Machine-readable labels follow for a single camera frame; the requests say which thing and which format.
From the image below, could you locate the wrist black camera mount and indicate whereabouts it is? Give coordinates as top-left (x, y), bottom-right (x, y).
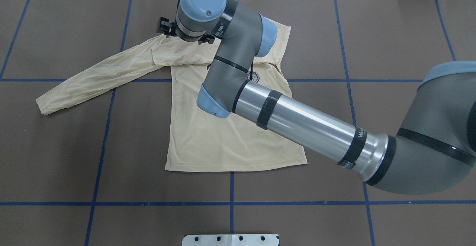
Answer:
top-left (156, 17), bottom-right (177, 38)

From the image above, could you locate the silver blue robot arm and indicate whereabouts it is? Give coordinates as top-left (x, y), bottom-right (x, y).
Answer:
top-left (175, 0), bottom-right (475, 195)

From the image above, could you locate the white pedestal column base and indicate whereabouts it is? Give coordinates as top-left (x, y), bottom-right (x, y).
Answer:
top-left (181, 234), bottom-right (280, 246)

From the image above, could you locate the cream long sleeve shirt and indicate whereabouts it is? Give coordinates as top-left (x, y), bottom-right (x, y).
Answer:
top-left (36, 35), bottom-right (308, 172)

